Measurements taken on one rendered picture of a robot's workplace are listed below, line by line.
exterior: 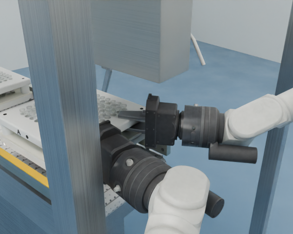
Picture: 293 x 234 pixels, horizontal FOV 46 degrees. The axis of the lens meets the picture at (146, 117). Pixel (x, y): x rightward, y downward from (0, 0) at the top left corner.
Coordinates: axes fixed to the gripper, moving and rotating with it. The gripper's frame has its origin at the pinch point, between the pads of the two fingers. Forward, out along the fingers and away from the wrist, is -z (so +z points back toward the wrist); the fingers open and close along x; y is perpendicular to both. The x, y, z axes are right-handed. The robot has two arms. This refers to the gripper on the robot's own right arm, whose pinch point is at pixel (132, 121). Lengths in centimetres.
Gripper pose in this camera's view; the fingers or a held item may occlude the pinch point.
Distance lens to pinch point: 75.0
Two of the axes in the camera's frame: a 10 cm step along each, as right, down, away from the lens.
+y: 1.4, -4.7, 8.7
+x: -0.2, 8.8, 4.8
